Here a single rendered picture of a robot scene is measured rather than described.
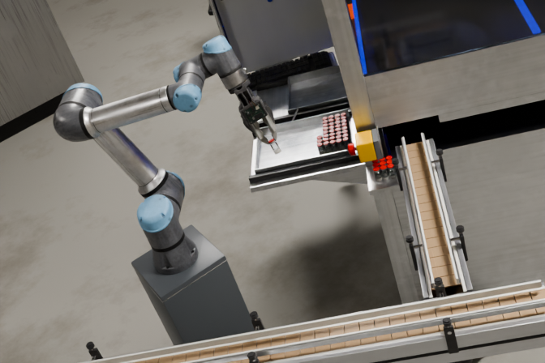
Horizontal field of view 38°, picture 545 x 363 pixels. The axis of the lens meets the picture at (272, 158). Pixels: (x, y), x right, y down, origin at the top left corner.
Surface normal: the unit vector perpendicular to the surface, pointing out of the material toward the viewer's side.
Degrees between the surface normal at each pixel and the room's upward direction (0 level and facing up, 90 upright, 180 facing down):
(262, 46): 90
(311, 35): 90
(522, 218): 90
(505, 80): 90
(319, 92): 0
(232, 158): 0
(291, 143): 0
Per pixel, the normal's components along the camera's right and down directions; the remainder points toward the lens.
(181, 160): -0.27, -0.79
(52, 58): 0.53, 0.36
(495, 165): -0.02, 0.58
